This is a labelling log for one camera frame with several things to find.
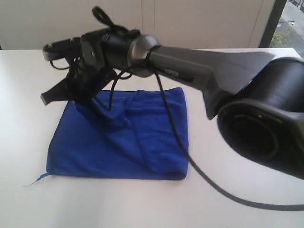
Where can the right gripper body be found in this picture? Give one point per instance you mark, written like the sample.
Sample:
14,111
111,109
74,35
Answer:
85,81

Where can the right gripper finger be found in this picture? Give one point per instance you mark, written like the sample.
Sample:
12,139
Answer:
56,93
106,107

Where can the blue towel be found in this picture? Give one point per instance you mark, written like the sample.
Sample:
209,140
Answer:
140,138

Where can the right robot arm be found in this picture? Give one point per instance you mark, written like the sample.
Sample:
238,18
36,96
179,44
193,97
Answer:
258,99

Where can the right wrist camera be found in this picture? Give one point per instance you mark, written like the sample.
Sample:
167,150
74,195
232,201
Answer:
67,48

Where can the black window frame post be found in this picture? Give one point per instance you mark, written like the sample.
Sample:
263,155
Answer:
272,23

